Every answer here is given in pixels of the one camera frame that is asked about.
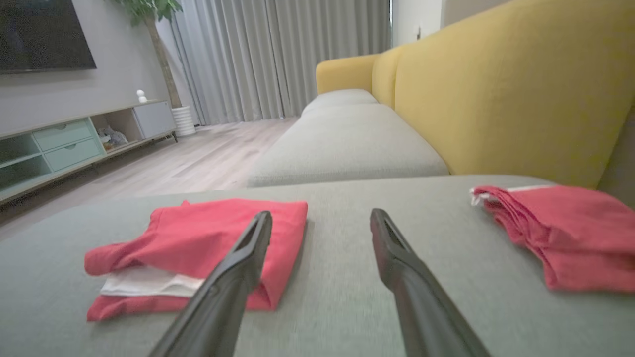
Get items in cabinet shelf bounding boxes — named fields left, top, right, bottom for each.
left=96, top=126, right=129, bottom=150

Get white ribbed plant pot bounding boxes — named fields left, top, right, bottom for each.
left=171, top=105, right=198, bottom=137

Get white cabinet door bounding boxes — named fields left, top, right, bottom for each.
left=132, top=101, right=177, bottom=140

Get yellow sofa backrest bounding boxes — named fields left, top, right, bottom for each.
left=316, top=0, right=635, bottom=190

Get mint green cabinet drawer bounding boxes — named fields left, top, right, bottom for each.
left=32, top=119, right=95, bottom=152
left=43, top=137, right=106, bottom=173

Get black wall television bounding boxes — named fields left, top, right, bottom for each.
left=0, top=0, right=98, bottom=75

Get folded red garment pile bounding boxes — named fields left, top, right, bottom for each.
left=469, top=185, right=635, bottom=294

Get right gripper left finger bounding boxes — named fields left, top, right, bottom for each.
left=148, top=211, right=273, bottom=357

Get grey pleated curtain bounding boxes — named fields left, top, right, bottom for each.
left=158, top=0, right=393, bottom=126

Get indoor green tree plant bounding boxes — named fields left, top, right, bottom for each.
left=110, top=0, right=185, bottom=110

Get small grey sofa seat cushion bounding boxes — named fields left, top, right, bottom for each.
left=301, top=89, right=380, bottom=116

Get long low tv cabinet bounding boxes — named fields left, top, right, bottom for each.
left=0, top=99, right=179, bottom=207

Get red and white jersey garment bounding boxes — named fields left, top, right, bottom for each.
left=84, top=198, right=309, bottom=322

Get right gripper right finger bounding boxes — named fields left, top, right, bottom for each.
left=369, top=208, right=493, bottom=357

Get grey sofa side cushion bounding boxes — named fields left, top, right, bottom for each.
left=597, top=99, right=635, bottom=209

